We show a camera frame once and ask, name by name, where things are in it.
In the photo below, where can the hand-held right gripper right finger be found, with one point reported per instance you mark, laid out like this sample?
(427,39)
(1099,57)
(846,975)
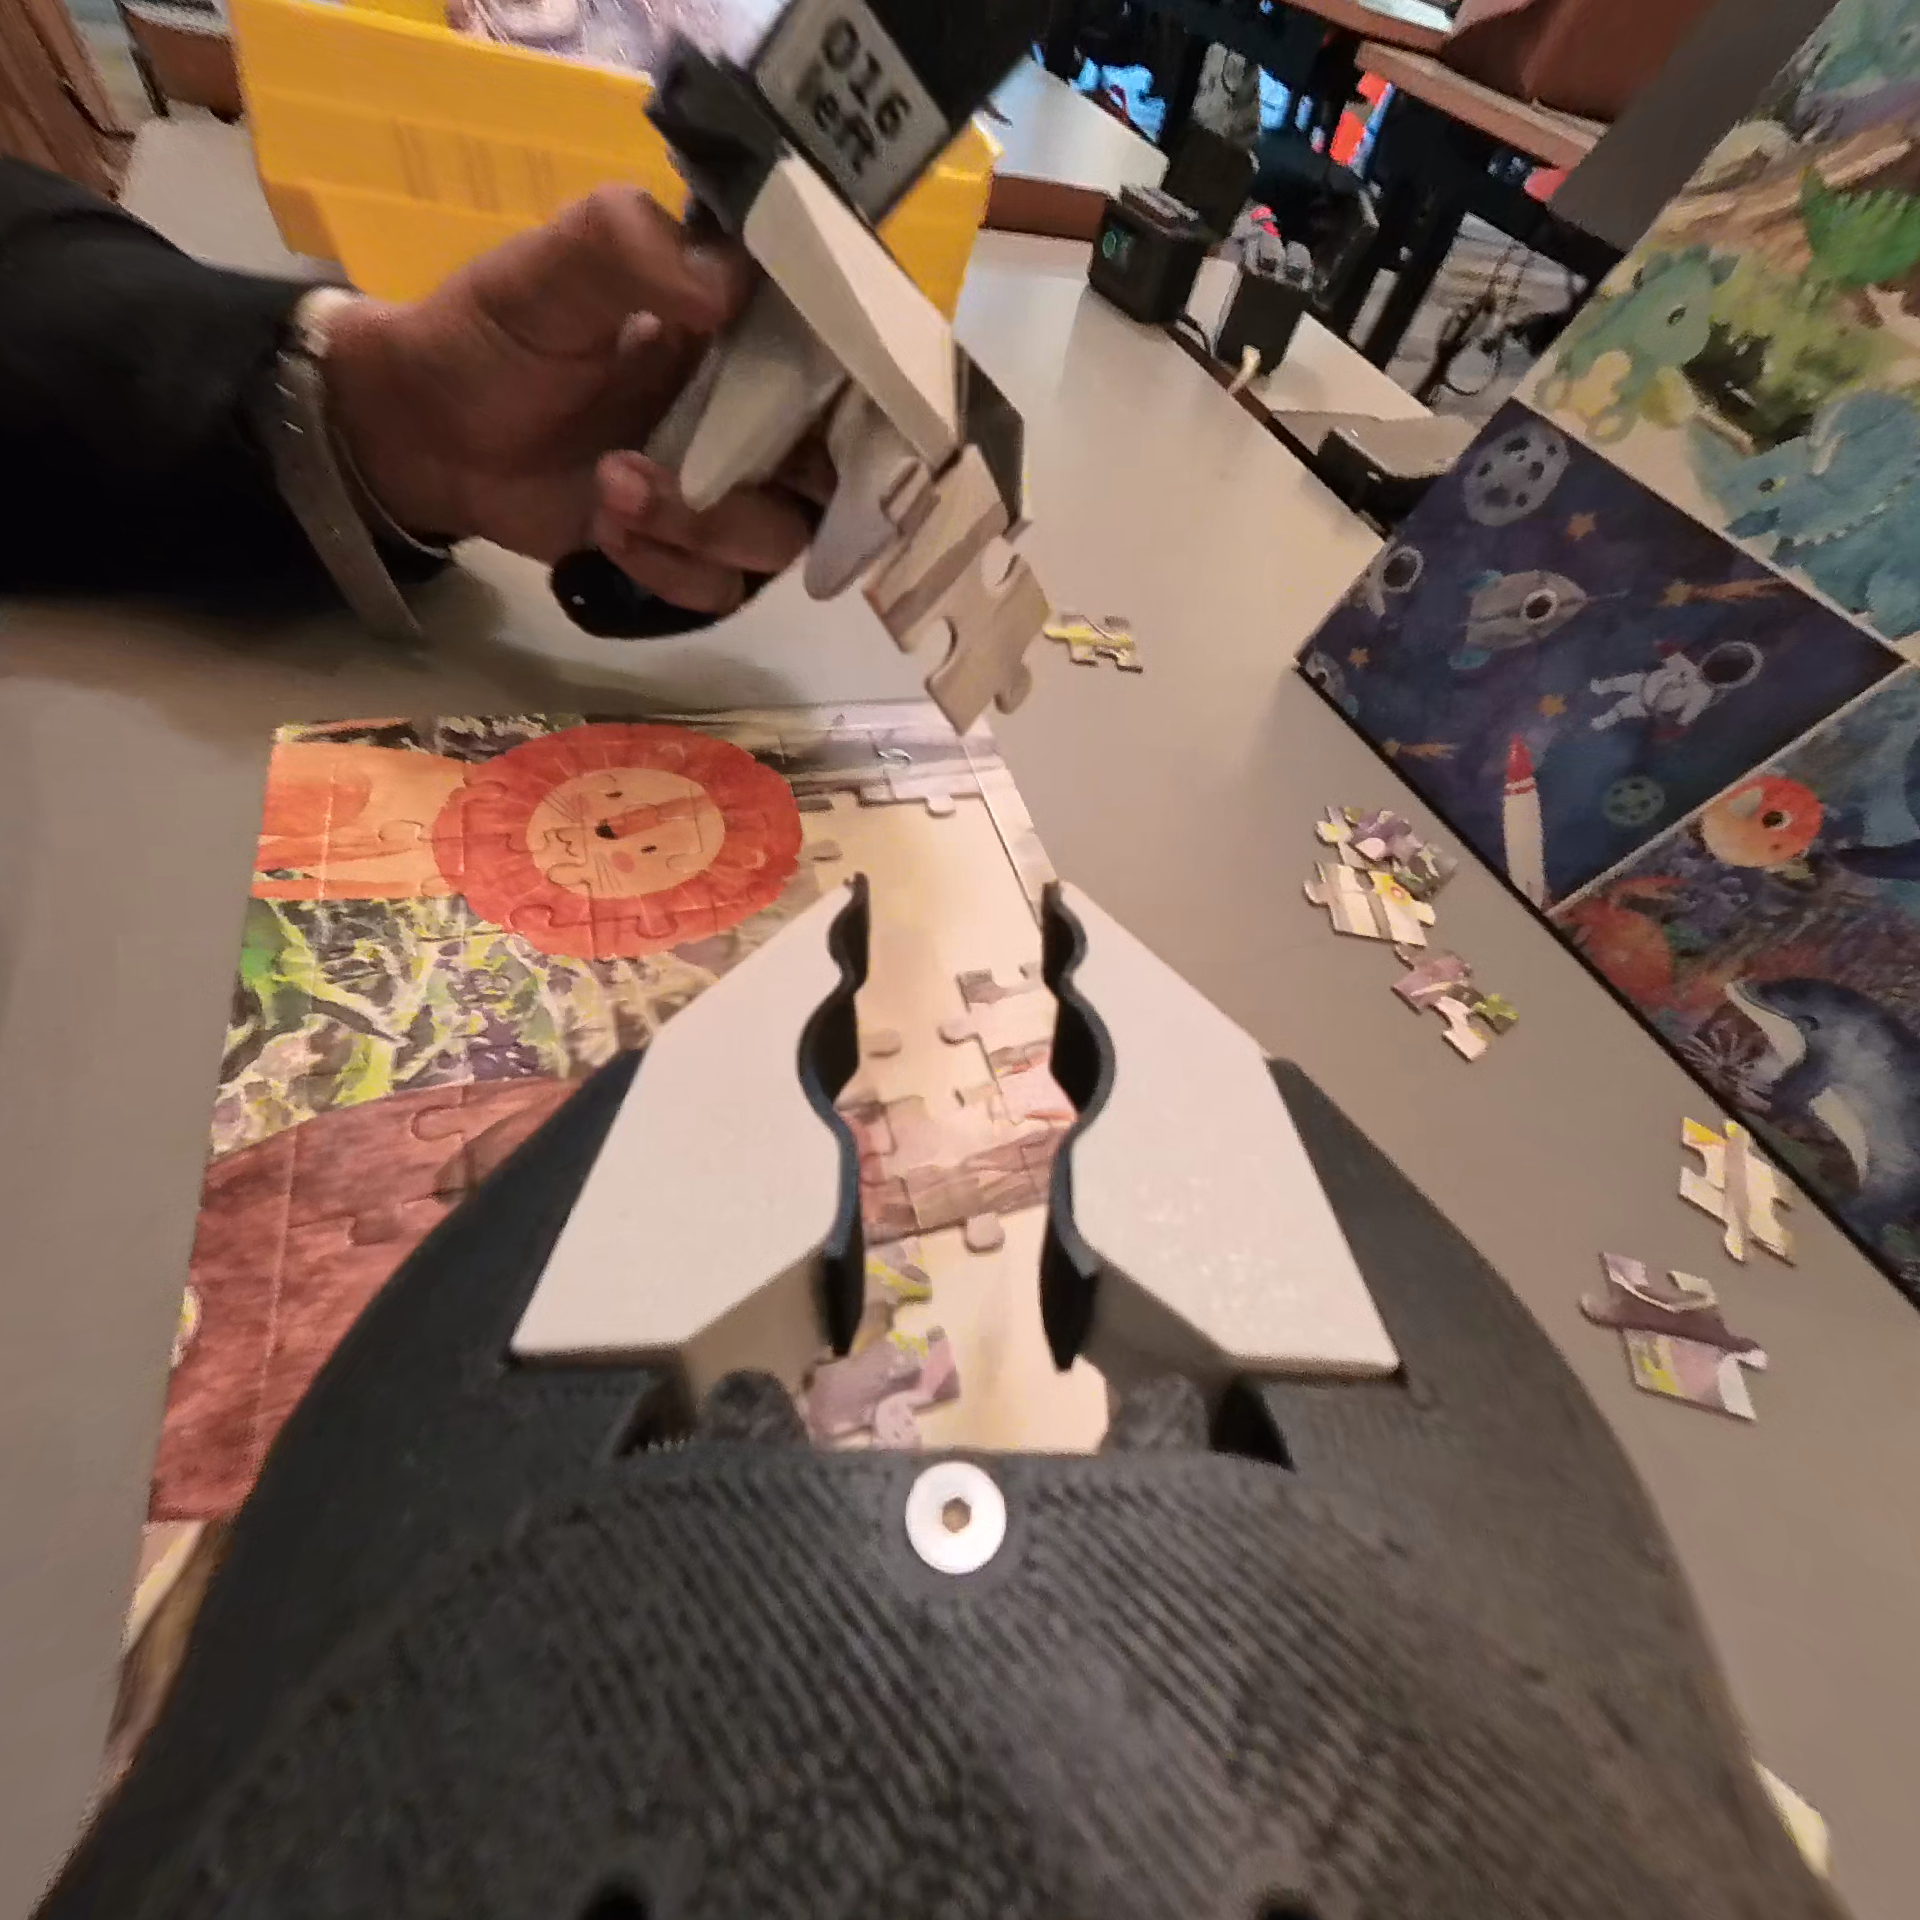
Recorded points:
(1230,1200)

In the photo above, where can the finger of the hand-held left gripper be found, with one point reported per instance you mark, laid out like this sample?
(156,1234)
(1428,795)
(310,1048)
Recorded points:
(863,511)
(855,301)

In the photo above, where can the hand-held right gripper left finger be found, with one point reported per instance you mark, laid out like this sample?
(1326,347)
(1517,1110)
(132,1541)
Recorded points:
(676,1184)

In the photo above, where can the partly assembled jigsaw puzzle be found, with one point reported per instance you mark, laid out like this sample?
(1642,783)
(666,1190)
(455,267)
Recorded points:
(601,826)

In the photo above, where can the person's left forearm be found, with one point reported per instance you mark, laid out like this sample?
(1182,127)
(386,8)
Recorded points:
(121,376)

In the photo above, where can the person's left hand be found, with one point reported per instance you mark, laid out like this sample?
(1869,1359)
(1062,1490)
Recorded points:
(495,389)

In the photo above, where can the yellow green jigsaw piece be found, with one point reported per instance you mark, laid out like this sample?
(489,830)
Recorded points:
(1095,642)

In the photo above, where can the pale jigsaw puzzle board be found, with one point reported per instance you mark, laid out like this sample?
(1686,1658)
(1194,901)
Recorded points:
(601,23)

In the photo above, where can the black charger with display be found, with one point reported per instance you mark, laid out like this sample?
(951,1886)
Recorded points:
(1148,264)

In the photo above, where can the green white jigsaw piece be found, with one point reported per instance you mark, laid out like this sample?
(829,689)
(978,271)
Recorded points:
(1478,1027)

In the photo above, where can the striped grey yellow jigsaw pieces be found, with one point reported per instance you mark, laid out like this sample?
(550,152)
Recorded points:
(1365,901)

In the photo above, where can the black battery box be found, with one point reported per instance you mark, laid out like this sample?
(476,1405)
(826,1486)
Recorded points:
(1214,171)

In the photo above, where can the purple green jigsaw piece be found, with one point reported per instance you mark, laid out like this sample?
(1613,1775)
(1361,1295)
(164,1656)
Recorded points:
(1396,839)

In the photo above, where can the black power adapter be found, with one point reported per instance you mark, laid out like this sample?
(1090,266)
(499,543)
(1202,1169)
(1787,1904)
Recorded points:
(1261,315)

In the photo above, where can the yellow plastic bin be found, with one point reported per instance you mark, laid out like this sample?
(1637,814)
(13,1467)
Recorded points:
(452,150)

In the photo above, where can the purple white jigsaw piece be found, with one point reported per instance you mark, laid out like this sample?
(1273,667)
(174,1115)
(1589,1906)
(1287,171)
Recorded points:
(1681,1343)

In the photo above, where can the yellow grey jigsaw piece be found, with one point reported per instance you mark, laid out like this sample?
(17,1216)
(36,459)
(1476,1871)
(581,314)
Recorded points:
(1741,1193)

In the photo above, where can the brown desk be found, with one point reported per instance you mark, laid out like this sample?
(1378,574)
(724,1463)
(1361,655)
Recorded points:
(1484,106)

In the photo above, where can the illustrated puzzle reference board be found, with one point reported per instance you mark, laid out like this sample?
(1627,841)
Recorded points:
(1577,661)

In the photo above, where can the black partition panel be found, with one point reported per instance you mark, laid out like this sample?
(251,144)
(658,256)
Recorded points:
(1695,106)

